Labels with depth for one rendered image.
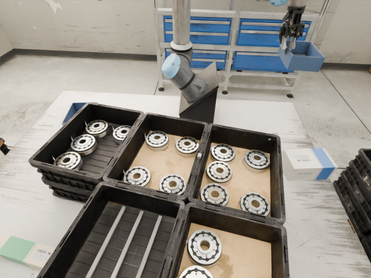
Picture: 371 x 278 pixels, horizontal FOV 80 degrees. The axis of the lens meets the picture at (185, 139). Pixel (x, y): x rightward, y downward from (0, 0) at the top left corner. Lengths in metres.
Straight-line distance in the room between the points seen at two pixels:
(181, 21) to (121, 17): 2.57
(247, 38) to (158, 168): 2.08
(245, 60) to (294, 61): 1.65
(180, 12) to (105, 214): 0.91
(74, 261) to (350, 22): 3.95
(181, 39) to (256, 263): 1.01
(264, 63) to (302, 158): 1.87
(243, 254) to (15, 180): 1.03
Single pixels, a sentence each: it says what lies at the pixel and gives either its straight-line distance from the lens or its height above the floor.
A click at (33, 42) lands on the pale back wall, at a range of 4.49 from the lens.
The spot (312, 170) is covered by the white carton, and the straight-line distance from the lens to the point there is 1.15.
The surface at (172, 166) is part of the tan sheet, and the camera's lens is 0.93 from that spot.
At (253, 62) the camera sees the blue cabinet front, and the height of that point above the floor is 0.43.
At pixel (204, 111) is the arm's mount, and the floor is 0.82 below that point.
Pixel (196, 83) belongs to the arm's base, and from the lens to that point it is 1.18.
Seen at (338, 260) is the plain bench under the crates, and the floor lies 0.70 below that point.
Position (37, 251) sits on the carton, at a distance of 0.97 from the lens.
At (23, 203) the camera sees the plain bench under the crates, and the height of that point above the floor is 0.70.
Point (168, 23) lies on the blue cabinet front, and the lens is 2.67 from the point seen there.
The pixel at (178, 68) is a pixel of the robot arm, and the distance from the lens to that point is 1.14.
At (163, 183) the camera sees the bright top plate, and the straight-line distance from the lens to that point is 0.85.
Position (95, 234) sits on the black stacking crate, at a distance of 0.84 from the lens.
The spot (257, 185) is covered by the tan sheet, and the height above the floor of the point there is 0.83.
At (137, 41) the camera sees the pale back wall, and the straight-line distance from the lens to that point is 3.74.
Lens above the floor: 1.55
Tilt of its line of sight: 44 degrees down
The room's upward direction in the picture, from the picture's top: 1 degrees clockwise
